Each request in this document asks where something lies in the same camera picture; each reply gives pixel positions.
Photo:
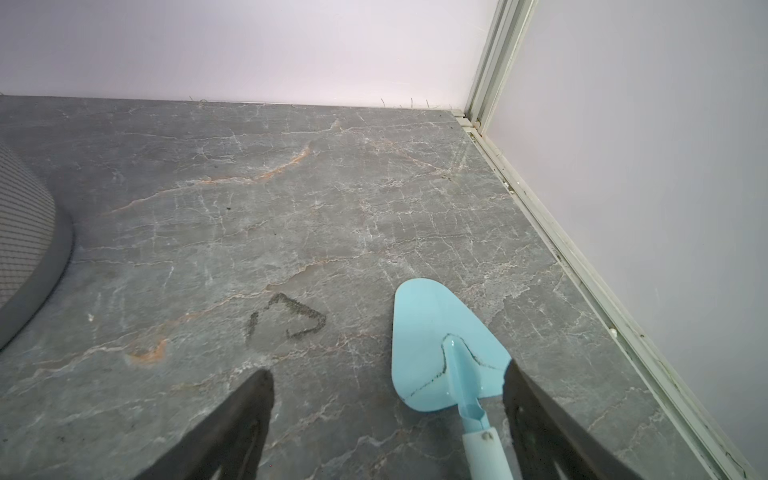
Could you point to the grey mesh waste bin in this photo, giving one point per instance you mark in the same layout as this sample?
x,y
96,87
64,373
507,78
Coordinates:
x,y
36,243

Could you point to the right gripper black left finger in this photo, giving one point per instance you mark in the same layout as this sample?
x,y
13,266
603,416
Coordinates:
x,y
228,443

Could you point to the light blue garden trowel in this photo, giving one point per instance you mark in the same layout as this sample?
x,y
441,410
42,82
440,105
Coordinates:
x,y
443,356

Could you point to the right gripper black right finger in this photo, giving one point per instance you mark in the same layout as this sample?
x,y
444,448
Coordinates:
x,y
548,442

